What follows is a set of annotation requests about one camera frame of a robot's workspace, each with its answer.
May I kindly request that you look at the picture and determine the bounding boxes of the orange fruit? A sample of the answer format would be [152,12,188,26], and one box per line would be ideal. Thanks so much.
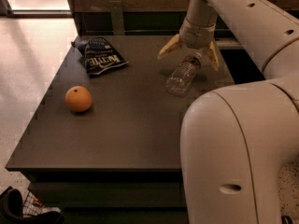
[65,86,93,112]

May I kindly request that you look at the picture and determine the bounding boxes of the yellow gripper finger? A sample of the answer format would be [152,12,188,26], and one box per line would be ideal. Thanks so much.
[204,42,219,71]
[158,34,182,59]

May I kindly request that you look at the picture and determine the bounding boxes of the left metal bracket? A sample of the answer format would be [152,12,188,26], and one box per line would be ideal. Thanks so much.
[109,0,125,35]

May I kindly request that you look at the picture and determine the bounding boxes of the dark grey table cabinet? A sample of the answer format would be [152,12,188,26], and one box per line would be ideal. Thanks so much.
[7,36,234,224]

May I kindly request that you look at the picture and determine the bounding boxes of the clear plastic water bottle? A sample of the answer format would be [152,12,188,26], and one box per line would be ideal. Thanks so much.
[165,53,201,97]

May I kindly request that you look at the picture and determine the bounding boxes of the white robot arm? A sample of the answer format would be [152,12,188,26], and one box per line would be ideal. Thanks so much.
[160,0,299,224]

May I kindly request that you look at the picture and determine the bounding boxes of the black Kettle chips bag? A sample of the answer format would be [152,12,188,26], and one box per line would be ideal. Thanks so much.
[72,37,128,76]

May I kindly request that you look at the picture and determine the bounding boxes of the light wooden shelf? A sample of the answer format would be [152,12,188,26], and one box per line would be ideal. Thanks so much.
[215,37,243,49]

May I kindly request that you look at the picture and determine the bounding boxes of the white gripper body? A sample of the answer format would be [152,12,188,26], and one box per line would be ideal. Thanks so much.
[179,19,216,49]

